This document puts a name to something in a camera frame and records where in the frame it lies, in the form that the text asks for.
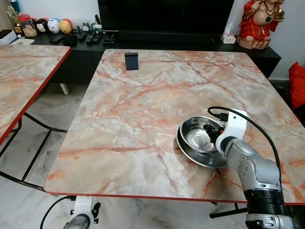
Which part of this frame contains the stainless steel bowl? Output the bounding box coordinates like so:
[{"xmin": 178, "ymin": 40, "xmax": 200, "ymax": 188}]
[{"xmin": 176, "ymin": 115, "xmax": 230, "ymax": 169}]

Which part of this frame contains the red cushion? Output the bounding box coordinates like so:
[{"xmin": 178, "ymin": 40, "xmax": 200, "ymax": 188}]
[{"xmin": 288, "ymin": 62, "xmax": 305, "ymax": 111}]

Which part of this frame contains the white tissue box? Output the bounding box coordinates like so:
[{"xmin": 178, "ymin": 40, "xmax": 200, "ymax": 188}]
[{"xmin": 221, "ymin": 23, "xmax": 237, "ymax": 45}]

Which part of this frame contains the black phone stand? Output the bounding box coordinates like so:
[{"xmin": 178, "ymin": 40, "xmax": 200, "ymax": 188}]
[{"xmin": 124, "ymin": 51, "xmax": 140, "ymax": 72}]

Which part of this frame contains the red Buddha statue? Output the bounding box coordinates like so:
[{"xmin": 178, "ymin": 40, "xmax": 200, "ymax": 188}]
[{"xmin": 236, "ymin": 0, "xmax": 286, "ymax": 50}]

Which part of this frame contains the black television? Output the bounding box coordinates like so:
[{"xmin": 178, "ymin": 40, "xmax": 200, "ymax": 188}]
[{"xmin": 97, "ymin": 0, "xmax": 235, "ymax": 37}]

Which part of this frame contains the black remote control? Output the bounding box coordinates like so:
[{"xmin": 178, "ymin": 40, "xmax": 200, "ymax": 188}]
[{"xmin": 86, "ymin": 32, "xmax": 103, "ymax": 45}]

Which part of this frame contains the green white cup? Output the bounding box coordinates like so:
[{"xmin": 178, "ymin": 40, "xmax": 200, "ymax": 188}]
[{"xmin": 93, "ymin": 13, "xmax": 104, "ymax": 32}]

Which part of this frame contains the small grey figure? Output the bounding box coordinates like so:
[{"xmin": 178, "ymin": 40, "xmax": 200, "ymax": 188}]
[{"xmin": 78, "ymin": 22, "xmax": 92, "ymax": 33}]

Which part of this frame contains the orange egg toy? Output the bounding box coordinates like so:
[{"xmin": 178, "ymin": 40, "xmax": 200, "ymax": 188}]
[{"xmin": 60, "ymin": 18, "xmax": 73, "ymax": 34}]

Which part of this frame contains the white egg toy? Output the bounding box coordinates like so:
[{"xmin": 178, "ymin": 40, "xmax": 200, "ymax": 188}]
[{"xmin": 48, "ymin": 18, "xmax": 61, "ymax": 34}]

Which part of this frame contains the black white mouse toy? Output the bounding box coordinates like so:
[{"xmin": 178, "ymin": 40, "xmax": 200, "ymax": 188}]
[{"xmin": 36, "ymin": 18, "xmax": 49, "ymax": 33}]

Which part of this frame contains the jar with red lid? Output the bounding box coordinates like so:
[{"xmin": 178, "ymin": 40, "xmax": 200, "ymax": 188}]
[{"xmin": 18, "ymin": 14, "xmax": 38, "ymax": 38}]

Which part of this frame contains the golden trophy figure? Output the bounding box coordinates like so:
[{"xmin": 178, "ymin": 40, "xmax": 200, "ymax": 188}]
[{"xmin": 7, "ymin": 4, "xmax": 22, "ymax": 35}]

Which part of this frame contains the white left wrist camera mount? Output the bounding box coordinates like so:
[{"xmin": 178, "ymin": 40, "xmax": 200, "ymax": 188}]
[{"xmin": 73, "ymin": 195, "xmax": 94, "ymax": 223}]

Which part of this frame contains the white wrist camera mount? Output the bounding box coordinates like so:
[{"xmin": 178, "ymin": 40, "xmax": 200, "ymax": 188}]
[
  {"xmin": 216, "ymin": 109, "xmax": 249, "ymax": 151},
  {"xmin": 73, "ymin": 195, "xmax": 94, "ymax": 223}
]

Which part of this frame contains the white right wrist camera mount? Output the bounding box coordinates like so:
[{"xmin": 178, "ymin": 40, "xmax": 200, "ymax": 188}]
[{"xmin": 216, "ymin": 109, "xmax": 249, "ymax": 151}]

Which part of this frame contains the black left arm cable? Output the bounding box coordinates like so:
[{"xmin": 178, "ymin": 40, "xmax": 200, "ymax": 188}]
[{"xmin": 40, "ymin": 195, "xmax": 77, "ymax": 229}]

